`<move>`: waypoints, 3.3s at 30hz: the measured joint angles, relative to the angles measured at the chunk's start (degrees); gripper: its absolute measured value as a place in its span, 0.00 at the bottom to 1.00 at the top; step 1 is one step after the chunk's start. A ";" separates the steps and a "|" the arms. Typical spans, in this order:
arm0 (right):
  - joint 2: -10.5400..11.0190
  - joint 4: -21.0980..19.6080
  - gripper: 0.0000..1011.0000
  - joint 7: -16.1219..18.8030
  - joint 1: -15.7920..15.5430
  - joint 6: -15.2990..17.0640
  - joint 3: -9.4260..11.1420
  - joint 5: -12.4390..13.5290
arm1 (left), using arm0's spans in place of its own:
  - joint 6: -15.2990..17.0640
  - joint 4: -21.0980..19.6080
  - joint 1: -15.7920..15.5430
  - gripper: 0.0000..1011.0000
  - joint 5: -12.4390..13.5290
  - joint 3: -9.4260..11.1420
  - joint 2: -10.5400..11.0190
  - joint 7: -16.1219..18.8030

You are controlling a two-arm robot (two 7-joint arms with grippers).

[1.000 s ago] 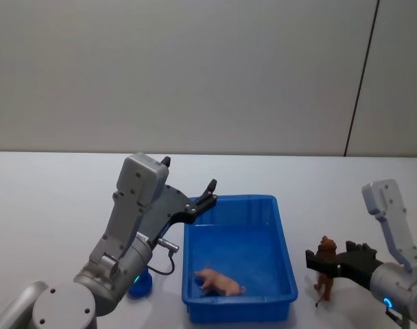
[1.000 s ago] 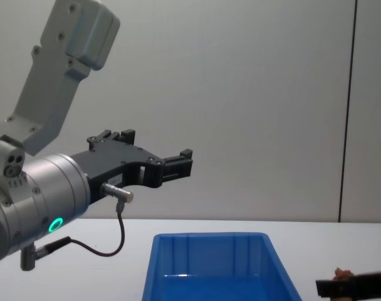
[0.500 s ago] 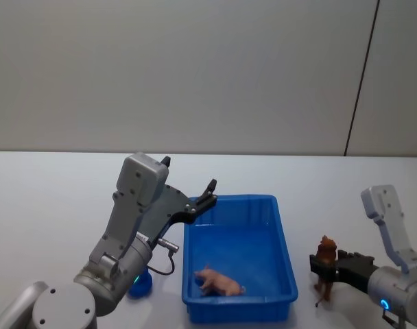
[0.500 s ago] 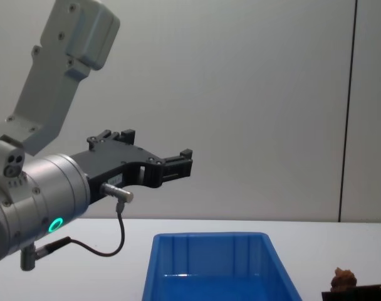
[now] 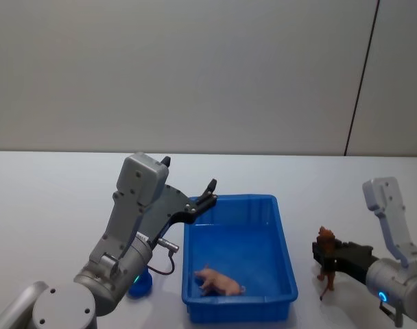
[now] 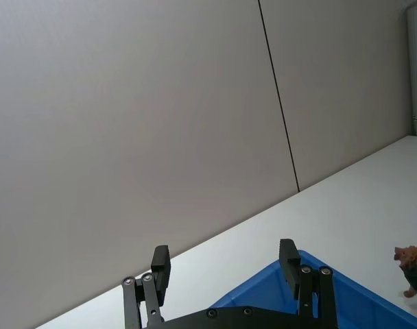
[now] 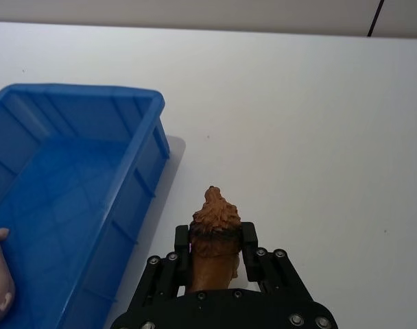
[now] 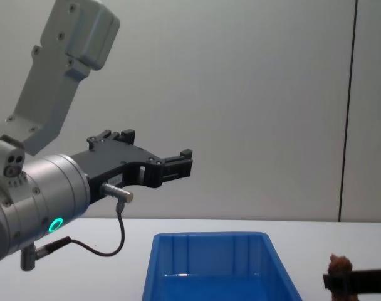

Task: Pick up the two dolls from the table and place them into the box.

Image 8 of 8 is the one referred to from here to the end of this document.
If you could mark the silver and grey left robot arm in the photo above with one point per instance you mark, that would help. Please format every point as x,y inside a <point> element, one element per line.
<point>52,188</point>

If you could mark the brown fried food piece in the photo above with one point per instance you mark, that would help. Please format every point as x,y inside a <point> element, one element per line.
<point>339,262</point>

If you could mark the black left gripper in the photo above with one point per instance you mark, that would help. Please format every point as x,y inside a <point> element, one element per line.
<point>115,160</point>

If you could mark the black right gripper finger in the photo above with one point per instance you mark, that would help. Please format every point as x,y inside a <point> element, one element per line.
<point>366,280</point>

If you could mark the blue plastic bin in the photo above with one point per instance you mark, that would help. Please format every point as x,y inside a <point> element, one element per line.
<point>215,254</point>

